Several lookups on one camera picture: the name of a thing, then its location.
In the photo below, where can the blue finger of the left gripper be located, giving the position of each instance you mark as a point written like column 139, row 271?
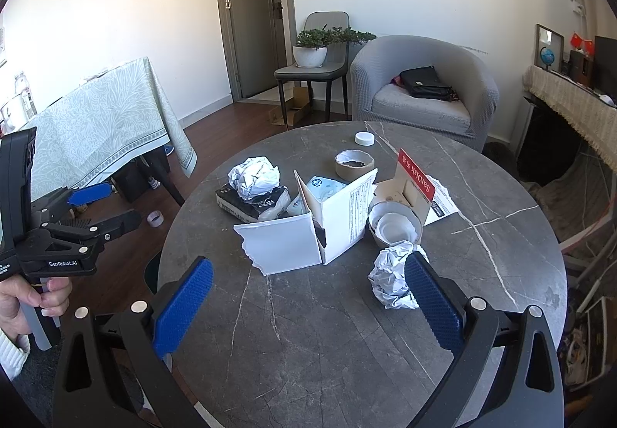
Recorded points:
column 88, row 195

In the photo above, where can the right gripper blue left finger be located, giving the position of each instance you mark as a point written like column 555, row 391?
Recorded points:
column 89, row 390

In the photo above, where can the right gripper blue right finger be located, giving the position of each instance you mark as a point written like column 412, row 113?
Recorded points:
column 504, row 371

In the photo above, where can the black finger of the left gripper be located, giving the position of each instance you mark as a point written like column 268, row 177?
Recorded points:
column 111, row 228

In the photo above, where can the white paper ball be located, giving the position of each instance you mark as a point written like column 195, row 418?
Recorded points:
column 387, row 277

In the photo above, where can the foil paper ball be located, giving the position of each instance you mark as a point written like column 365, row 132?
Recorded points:
column 253, row 177

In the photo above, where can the black rice bag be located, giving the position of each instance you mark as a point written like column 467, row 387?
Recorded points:
column 269, row 206

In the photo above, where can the torn white paper bowl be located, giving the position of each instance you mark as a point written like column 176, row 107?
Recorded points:
column 390, row 223

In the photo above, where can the red white SanDisk box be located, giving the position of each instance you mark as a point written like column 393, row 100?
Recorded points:
column 409, row 187

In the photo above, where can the blue white tissue pack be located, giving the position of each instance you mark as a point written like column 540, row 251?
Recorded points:
column 321, row 187

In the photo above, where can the torn white cardboard box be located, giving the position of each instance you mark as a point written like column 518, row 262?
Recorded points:
column 325, row 232

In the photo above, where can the brown paper tape roll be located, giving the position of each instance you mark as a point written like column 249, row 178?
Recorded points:
column 350, row 164

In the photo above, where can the small white jar lid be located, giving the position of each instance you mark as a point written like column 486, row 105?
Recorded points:
column 364, row 138

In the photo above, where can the white forearm sleeve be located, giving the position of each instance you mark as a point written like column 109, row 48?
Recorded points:
column 13, row 354

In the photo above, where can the person left hand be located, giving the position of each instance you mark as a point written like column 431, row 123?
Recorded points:
column 16, row 291

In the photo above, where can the clear tape roll on floor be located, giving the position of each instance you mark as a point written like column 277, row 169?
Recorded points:
column 155, row 219

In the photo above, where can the floral tablecloth table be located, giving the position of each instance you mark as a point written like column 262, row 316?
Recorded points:
column 90, row 133

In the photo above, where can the cardboard box on floor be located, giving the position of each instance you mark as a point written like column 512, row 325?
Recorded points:
column 297, row 109

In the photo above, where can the potted green plant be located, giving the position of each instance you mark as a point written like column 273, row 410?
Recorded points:
column 312, row 45

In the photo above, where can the beige fringed sideboard cloth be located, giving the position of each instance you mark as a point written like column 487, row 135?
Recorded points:
column 594, row 120

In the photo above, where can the grey dining chair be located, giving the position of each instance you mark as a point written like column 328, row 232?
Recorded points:
column 335, row 66

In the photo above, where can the grey door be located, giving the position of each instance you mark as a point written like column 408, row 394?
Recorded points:
column 257, row 40

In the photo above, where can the black handbag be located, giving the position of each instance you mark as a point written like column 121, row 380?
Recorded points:
column 424, row 83

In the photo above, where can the grey armchair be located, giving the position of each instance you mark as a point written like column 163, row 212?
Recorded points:
column 377, row 94

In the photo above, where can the small blue globe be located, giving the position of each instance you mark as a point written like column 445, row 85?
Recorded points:
column 546, row 57

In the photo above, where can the black monitor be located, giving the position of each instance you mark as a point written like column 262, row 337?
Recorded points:
column 604, row 70

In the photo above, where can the picture frame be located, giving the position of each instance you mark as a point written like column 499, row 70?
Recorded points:
column 555, row 41

